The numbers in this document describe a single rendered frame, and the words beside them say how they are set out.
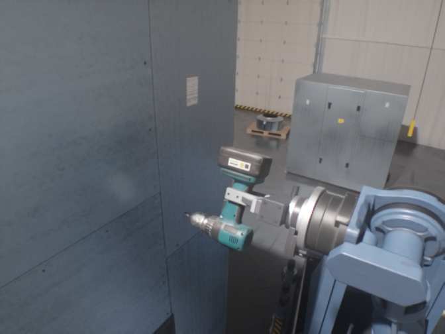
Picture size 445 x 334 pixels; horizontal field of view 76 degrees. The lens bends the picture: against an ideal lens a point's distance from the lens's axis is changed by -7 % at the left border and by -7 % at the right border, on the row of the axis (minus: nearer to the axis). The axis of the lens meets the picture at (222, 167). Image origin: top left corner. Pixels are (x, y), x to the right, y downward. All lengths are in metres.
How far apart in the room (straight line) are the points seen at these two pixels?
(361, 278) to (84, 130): 0.61
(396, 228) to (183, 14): 0.70
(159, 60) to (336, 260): 0.59
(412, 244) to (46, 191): 0.69
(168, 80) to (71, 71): 0.28
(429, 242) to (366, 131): 5.55
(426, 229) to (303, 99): 5.78
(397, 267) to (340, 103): 5.63
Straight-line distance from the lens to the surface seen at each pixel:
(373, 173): 6.42
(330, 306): 2.00
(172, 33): 0.83
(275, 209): 0.63
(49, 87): 0.63
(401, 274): 0.58
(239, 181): 0.71
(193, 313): 1.40
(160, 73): 0.80
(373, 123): 6.12
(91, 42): 0.67
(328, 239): 0.62
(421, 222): 0.64
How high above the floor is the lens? 3.10
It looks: 26 degrees down
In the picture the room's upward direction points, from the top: 1 degrees clockwise
